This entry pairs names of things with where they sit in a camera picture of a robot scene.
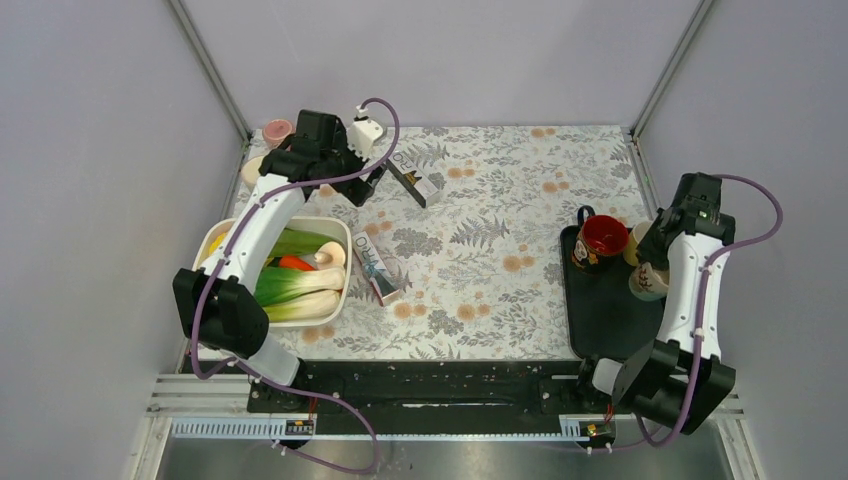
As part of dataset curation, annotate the white bok choy toy lower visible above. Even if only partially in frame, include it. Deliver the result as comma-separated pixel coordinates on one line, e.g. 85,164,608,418
263,290,341,323

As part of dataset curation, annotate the green leafy vegetable toy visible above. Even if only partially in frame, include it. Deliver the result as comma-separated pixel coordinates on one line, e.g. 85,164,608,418
268,228,335,258

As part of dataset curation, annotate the yellow napa cabbage toy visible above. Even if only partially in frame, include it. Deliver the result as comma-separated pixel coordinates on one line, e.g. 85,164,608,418
206,231,228,256

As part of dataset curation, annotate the plain yellow mug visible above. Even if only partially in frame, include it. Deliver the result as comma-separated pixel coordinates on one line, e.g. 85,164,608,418
622,221,652,267

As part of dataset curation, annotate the green white bok choy toy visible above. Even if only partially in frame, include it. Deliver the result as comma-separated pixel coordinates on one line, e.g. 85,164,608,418
254,267,346,307

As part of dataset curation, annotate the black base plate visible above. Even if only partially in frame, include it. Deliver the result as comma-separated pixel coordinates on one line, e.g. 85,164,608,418
247,360,627,438

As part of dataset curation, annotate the black orange floral mug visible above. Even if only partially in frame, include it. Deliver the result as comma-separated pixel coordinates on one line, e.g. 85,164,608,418
570,205,629,275

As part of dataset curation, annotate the white silver toothpaste box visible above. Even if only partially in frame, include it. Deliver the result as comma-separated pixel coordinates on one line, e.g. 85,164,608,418
352,232,400,306

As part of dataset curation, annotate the red pepper toy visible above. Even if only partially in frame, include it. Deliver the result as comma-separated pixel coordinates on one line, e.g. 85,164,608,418
276,255,315,271

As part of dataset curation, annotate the beige mushroom toy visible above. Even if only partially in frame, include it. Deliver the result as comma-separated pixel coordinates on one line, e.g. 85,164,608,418
313,241,347,270

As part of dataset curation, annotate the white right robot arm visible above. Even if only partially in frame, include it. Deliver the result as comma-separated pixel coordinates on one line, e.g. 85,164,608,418
573,173,736,438

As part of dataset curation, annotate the floral tablecloth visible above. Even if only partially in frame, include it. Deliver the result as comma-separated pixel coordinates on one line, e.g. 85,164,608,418
273,126,647,360

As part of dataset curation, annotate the black silver toothpaste box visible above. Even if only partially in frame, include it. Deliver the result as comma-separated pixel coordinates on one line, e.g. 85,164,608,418
387,152,442,208

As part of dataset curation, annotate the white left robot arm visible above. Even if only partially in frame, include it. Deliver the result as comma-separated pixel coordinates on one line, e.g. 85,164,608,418
172,99,385,411

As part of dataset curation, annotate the white plastic tub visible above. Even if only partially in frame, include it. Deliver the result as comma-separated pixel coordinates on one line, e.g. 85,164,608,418
184,215,353,330

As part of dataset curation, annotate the black tray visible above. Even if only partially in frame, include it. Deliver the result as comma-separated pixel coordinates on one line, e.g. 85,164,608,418
560,225,665,362

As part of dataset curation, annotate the pink patterned mug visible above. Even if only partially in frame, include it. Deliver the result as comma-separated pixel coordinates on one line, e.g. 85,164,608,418
262,119,294,149

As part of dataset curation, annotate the cream cat pattern mug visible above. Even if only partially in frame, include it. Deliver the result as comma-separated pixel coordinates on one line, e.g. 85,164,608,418
628,262,670,302

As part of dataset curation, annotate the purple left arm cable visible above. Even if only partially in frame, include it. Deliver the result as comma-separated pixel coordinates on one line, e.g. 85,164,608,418
188,97,402,475

